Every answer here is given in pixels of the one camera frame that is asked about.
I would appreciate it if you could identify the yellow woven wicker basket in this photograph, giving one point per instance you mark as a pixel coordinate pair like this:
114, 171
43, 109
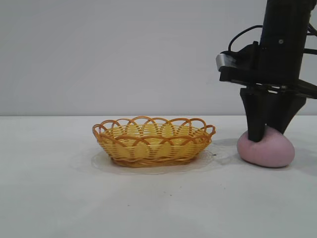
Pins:
153, 148

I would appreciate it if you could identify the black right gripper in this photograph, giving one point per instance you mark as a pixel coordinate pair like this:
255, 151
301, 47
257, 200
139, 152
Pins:
280, 64

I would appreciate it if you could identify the pink peach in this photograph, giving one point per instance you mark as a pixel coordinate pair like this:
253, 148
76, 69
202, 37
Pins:
267, 153

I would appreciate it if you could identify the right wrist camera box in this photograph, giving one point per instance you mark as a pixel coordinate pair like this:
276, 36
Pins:
237, 58

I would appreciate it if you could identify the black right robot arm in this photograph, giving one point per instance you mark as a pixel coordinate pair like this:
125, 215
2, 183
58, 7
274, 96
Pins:
284, 17

